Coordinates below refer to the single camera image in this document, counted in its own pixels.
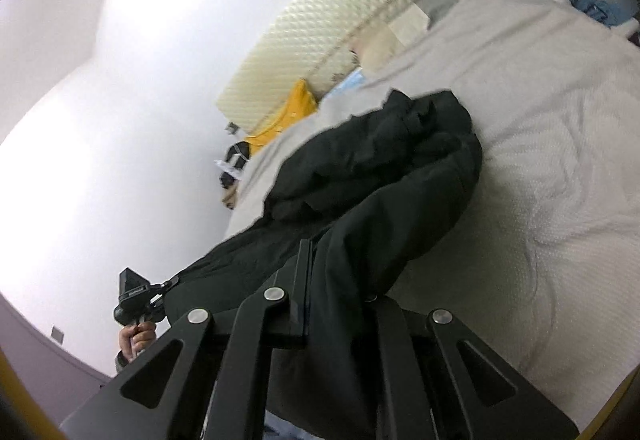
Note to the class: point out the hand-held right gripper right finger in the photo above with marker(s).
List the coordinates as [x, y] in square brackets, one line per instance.
[395, 345]

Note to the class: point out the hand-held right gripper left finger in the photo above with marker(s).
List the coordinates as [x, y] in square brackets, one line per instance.
[300, 300]

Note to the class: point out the black puffer jacket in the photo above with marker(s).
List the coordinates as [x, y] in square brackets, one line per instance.
[375, 170]

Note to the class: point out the person's left hand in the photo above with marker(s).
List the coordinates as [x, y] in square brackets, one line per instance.
[140, 340]

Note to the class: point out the black bag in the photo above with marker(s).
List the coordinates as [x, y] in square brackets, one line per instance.
[235, 153]

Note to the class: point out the yellow pillow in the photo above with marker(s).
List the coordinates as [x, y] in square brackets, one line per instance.
[295, 108]

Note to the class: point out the blue printed sheet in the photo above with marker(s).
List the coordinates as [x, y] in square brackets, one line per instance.
[350, 83]

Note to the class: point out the beige pillow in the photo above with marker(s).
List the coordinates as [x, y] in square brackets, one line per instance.
[380, 45]

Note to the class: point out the cream quilted headboard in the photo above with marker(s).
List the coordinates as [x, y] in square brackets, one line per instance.
[310, 30]

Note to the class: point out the grey bed blanket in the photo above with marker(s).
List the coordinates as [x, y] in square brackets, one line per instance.
[550, 120]

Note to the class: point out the grey pillow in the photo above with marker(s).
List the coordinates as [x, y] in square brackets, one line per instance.
[440, 0]

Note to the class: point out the blue crumpled cloth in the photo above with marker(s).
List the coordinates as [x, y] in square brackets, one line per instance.
[600, 10]

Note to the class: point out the wall socket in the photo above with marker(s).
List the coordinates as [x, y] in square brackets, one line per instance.
[58, 334]

